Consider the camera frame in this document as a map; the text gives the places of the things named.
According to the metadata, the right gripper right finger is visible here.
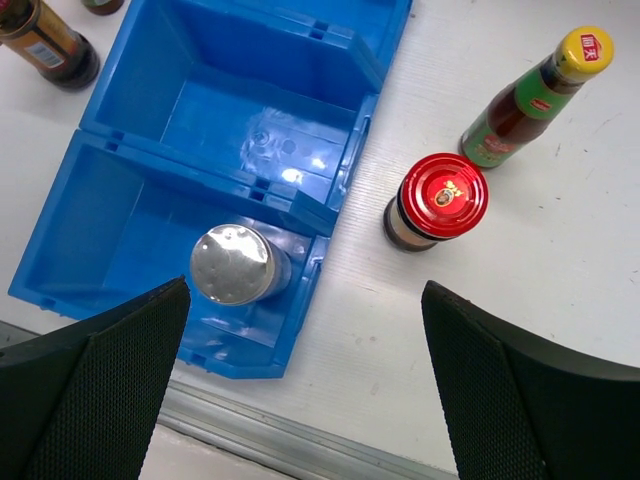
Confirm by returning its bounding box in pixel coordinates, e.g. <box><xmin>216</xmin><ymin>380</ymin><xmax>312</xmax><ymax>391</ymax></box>
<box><xmin>421</xmin><ymin>281</ymin><xmax>639</xmax><ymax>479</ymax></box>

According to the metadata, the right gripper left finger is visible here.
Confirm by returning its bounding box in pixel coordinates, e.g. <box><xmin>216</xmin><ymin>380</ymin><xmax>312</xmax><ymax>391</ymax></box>
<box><xmin>1</xmin><ymin>277</ymin><xmax>191</xmax><ymax>479</ymax></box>

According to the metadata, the silver-top shaker can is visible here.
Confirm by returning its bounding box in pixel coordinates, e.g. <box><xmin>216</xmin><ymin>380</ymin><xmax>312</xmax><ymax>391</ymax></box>
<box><xmin>190</xmin><ymin>224</ymin><xmax>292</xmax><ymax>306</ymax></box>

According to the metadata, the red-lid sauce jar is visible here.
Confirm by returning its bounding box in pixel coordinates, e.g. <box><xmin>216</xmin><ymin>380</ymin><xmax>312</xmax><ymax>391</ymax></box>
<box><xmin>1</xmin><ymin>0</ymin><xmax>100</xmax><ymax>91</ymax></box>
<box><xmin>383</xmin><ymin>153</ymin><xmax>489</xmax><ymax>252</ymax></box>

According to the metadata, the right yellow-cap sauce bottle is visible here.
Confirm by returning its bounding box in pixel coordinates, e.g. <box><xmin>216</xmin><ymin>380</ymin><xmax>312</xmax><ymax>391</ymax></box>
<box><xmin>459</xmin><ymin>26</ymin><xmax>615</xmax><ymax>168</ymax></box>

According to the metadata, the yellow-cap sauce bottle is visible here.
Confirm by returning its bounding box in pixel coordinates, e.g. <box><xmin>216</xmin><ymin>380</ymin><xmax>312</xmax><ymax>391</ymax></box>
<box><xmin>459</xmin><ymin>26</ymin><xmax>615</xmax><ymax>168</ymax></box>
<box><xmin>81</xmin><ymin>0</ymin><xmax>124</xmax><ymax>16</ymax></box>

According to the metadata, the blue three-compartment plastic bin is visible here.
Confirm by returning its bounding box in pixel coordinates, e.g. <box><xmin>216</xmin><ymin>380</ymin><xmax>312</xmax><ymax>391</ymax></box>
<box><xmin>8</xmin><ymin>1</ymin><xmax>412</xmax><ymax>379</ymax></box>

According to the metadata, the left yellow-cap sauce bottle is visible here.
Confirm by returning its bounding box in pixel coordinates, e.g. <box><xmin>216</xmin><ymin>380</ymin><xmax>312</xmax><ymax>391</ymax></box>
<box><xmin>81</xmin><ymin>0</ymin><xmax>124</xmax><ymax>16</ymax></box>

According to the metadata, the aluminium front rail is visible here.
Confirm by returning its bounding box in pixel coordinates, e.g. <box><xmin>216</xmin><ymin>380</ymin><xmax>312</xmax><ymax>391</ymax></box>
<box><xmin>0</xmin><ymin>319</ymin><xmax>456</xmax><ymax>480</ymax></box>

